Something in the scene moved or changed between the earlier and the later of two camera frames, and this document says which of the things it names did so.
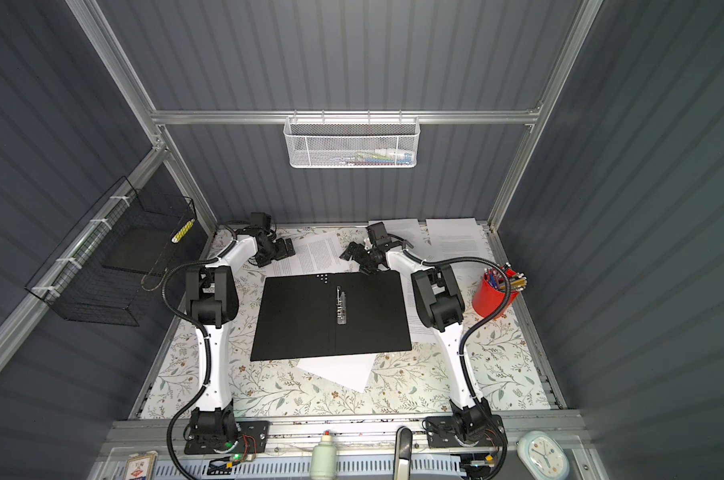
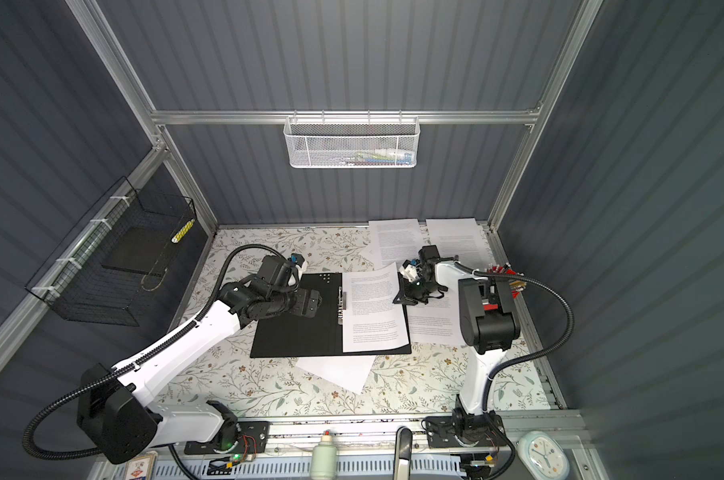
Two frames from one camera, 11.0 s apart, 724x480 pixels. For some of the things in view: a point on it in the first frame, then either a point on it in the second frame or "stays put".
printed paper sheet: (313, 254) → (374, 315)
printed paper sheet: (411, 231) stays put
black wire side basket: (101, 271) stays put
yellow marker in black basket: (182, 231) stays put
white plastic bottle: (324, 458) stays put
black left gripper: (282, 253) → (301, 308)
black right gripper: (361, 250) → (407, 296)
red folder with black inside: (317, 315) stays put
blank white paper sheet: (351, 371) stays put
